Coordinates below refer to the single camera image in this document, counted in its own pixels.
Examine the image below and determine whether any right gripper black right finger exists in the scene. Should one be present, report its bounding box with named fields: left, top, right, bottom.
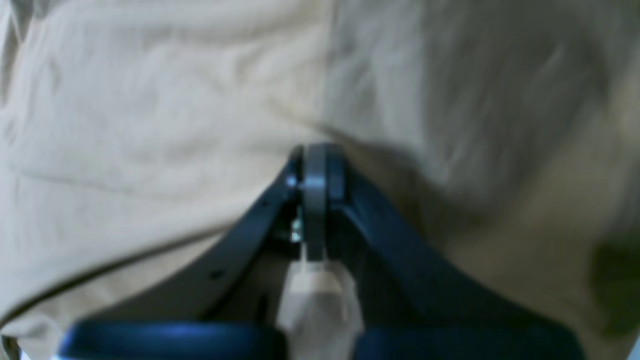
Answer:
left=323, top=145, right=585, bottom=360

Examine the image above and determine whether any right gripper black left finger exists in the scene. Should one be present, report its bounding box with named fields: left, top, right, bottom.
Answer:
left=55, top=145, right=326, bottom=360

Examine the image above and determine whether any brown t-shirt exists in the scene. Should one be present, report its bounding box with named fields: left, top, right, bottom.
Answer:
left=1, top=0, right=639, bottom=360

